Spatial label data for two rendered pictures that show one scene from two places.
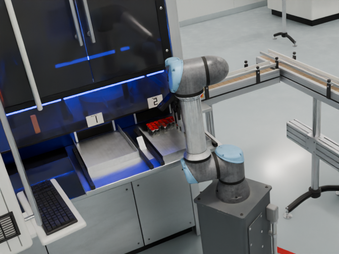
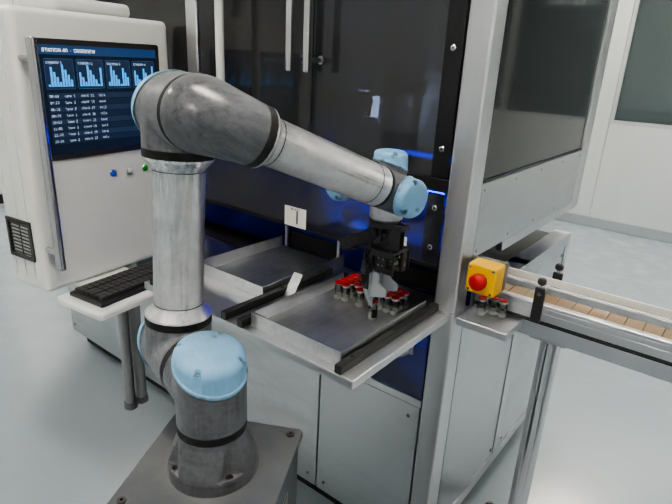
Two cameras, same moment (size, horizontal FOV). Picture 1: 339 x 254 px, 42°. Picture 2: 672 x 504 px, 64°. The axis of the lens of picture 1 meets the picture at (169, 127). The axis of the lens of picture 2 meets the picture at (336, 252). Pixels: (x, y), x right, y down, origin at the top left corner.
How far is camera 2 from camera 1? 1.76 m
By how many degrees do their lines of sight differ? 52
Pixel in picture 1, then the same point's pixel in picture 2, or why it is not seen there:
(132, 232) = (303, 446)
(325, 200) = not seen: outside the picture
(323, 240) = not seen: outside the picture
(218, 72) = (173, 113)
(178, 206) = (382, 476)
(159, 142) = (320, 306)
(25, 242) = (39, 278)
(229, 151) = (200, 351)
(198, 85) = (155, 133)
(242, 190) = (187, 466)
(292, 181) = not seen: outside the picture
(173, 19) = (472, 82)
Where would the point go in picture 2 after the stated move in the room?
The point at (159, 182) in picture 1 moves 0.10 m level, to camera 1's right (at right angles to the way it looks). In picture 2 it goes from (362, 403) to (382, 422)
